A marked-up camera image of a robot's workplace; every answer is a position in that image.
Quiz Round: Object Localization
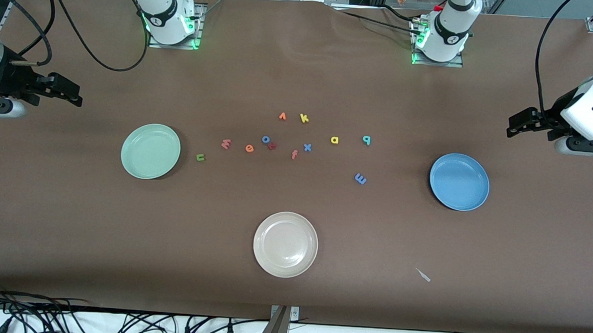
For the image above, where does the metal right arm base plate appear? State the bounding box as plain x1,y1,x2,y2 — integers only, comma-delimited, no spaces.
147,0,205,51

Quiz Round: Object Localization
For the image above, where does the beige plate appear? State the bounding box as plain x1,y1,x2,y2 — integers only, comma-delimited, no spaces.
251,210,320,280

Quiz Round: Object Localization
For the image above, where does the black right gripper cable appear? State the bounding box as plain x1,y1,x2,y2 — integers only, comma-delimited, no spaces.
0,0,55,67

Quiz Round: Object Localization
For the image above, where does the long black right arm cable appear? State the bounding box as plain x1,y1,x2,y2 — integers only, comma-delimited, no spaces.
34,0,151,74

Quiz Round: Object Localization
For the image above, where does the black table cable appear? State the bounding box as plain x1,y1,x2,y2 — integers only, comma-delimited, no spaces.
338,10,423,36
378,4,419,23

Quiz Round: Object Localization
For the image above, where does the blue plate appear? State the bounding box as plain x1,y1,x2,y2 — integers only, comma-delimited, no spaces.
428,152,492,213

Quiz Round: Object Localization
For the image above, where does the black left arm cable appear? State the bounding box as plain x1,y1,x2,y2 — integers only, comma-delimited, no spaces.
531,0,577,130

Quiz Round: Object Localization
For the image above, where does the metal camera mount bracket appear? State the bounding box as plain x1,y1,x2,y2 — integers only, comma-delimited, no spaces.
255,304,300,333

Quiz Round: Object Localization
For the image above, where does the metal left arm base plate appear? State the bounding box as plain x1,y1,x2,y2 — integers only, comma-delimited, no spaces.
410,16,467,69

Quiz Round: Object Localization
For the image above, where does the green plate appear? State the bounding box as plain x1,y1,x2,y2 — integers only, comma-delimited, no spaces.
120,122,183,182

